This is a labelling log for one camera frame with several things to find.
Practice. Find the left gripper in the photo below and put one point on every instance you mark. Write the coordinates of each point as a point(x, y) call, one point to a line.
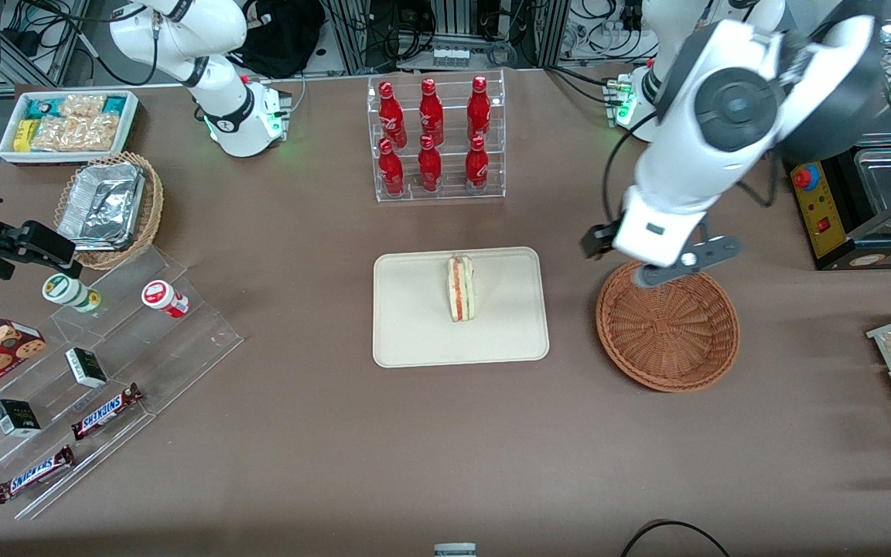
point(595, 240)

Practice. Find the triangle sandwich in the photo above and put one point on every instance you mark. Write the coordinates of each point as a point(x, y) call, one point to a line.
point(461, 290)

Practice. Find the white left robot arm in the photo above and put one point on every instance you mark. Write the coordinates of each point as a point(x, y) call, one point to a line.
point(685, 162)

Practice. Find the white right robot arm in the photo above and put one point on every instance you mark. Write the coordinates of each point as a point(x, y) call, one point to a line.
point(182, 31)

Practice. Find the brown round wicker basket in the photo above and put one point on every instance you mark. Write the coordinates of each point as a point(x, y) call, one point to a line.
point(670, 340)

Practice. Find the aluminium foil tray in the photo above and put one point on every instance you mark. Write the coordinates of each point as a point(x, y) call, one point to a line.
point(101, 205)

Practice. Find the light tan wicker basket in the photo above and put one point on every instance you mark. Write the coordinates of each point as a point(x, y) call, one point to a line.
point(149, 224)

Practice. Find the cream rectangular tray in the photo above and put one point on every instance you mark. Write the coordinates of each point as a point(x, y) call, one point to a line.
point(414, 325)

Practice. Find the green lid white cup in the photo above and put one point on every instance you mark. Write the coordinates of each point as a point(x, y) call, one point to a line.
point(66, 290)

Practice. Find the white plastic snack bin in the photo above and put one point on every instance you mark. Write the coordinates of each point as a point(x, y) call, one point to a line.
point(59, 158)

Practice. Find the yellow snack pack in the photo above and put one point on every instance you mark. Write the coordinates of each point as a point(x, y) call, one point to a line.
point(24, 135)

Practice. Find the small black box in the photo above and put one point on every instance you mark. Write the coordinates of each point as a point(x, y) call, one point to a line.
point(16, 418)
point(86, 368)

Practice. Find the large clear cracker bag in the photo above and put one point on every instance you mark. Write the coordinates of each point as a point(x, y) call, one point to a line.
point(74, 133)

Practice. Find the blue snack pack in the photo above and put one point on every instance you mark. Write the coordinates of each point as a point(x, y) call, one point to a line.
point(42, 108)

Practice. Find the red lid white cup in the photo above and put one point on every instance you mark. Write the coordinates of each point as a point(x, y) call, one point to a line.
point(161, 296)

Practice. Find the small clear cracker bag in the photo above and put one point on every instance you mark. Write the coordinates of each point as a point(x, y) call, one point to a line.
point(83, 104)

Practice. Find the teal snack pack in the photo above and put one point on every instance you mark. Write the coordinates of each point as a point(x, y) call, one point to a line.
point(115, 104)

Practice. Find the brown snickers bar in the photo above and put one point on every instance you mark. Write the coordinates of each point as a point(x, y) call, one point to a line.
point(33, 474)
point(105, 411)

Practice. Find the black food warmer yellow panel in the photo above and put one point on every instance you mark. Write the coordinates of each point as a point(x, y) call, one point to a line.
point(824, 209)

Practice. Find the red cola bottle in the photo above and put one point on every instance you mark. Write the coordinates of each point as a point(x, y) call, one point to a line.
point(479, 108)
point(391, 170)
point(429, 166)
point(431, 112)
point(476, 164)
point(390, 116)

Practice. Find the clear acrylic stepped stand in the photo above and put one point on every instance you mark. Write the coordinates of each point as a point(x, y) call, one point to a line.
point(198, 333)

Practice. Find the clear acrylic bottle rack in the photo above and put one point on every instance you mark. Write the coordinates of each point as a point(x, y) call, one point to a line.
point(452, 151)

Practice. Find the white connector strip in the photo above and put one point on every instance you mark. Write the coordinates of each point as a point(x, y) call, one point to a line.
point(449, 56)

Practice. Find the black bag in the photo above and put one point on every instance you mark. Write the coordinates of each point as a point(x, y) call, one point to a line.
point(283, 39)

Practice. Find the small grey device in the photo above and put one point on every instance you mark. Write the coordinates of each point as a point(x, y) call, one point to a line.
point(455, 551)

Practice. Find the aluminium profile frame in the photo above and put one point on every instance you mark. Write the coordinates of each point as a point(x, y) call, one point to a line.
point(353, 39)

